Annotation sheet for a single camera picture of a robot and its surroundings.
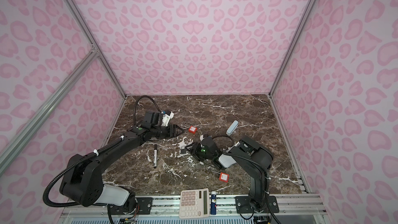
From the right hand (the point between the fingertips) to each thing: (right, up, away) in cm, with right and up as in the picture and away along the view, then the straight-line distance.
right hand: (186, 149), depth 87 cm
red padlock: (+2, +10, +12) cm, 15 cm away
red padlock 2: (+20, -12, -7) cm, 24 cm away
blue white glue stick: (+14, -21, -15) cm, 29 cm away
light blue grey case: (+28, +11, +11) cm, 32 cm away
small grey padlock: (-3, -2, +4) cm, 5 cm away
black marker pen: (-18, -4, +2) cm, 19 cm away
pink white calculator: (+5, -21, -15) cm, 26 cm away
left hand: (-2, +12, -4) cm, 13 cm away
